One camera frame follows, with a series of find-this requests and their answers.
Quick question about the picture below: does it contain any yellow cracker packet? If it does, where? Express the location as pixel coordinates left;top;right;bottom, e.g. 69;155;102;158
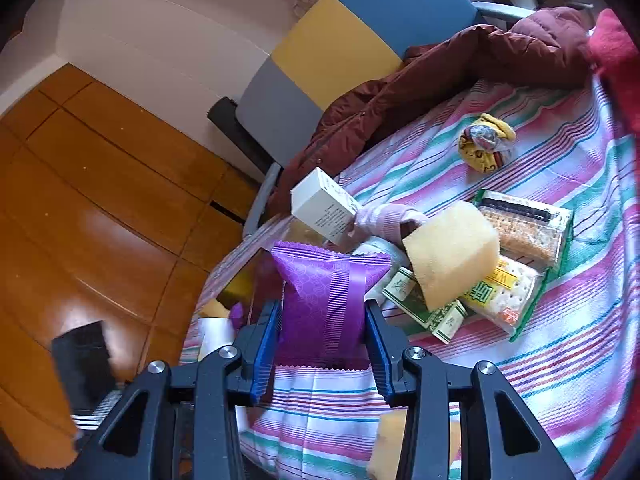
459;256;549;341

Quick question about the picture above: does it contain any pink rolled sock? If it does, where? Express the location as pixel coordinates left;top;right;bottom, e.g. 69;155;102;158
348;203;427;247

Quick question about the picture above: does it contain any gold metal tin box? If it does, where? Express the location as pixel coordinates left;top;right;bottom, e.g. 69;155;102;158
198;248;282;326

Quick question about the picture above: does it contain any purple snack packet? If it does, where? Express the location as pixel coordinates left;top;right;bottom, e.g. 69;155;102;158
229;302;245;330
271;240;392;370

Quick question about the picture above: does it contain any striped bed sheet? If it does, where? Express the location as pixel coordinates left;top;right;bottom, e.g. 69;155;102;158
338;78;639;479

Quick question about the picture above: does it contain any green-edged cracker packet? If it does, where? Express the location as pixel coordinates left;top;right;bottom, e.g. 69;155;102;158
473;188;574;270

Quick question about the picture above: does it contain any white tall carton box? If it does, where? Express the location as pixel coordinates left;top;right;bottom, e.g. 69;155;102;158
291;168;360;245

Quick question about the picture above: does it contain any small tan sponge piece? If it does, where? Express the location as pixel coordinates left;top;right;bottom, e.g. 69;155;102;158
284;219;324;246

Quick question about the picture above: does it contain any green tea box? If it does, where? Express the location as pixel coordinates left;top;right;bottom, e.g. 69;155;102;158
382;266;468;344

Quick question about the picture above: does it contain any maroon puffer jacket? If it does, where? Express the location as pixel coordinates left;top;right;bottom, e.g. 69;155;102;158
267;6;590;214

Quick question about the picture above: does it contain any white sock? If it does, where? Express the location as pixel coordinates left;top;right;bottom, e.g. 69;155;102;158
351;238;417;306

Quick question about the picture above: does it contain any red fleece blanket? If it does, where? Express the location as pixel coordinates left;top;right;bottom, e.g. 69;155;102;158
588;9;640;134

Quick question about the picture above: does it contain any yellow sponge block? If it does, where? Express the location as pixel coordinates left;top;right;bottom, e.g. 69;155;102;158
365;407;462;480
402;200;500;311

